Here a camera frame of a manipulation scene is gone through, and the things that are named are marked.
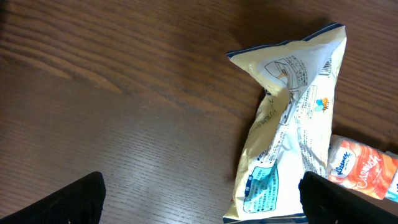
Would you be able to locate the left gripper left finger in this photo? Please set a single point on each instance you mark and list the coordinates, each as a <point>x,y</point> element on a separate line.
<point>80,202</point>

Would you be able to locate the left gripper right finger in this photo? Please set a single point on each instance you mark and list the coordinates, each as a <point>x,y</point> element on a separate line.
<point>325,202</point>

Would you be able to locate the orange Kleenex tissue pack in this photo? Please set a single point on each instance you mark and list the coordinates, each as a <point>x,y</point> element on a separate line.
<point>359,167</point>

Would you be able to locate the large white wet-wipes pack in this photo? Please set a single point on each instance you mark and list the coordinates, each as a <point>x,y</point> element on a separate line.
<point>292,128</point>

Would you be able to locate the green Kleenex tissue pack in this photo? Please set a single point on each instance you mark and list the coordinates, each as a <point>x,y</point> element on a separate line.
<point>393,186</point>

